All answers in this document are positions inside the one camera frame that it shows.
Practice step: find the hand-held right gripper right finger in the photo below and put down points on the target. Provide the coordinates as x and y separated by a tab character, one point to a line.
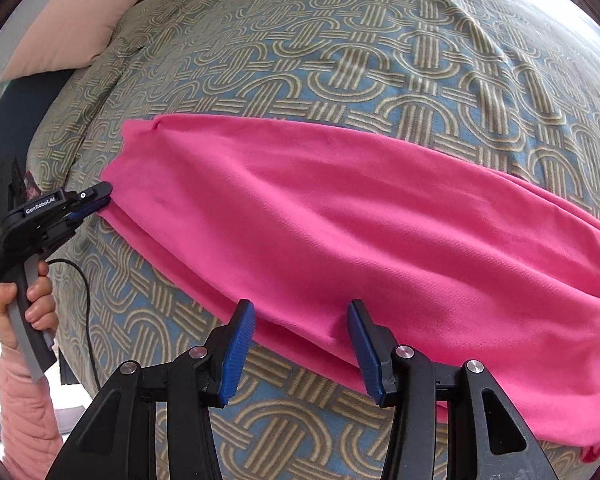
365	345

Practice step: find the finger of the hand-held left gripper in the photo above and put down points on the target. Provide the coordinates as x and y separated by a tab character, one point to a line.
92	199

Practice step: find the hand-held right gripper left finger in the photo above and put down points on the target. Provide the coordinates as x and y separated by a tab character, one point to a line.
237	340

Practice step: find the pink pants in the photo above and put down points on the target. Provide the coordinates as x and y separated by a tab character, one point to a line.
330	230

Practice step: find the person's left hand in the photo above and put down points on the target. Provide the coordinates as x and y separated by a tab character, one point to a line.
32	302

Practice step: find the dark blue bed sheet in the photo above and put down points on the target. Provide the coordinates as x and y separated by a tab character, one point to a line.
7	115

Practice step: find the pink pillow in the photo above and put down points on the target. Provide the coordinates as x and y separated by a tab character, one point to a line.
65	30

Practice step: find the patterned blue beige bedspread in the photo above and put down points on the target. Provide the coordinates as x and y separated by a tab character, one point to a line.
300	85

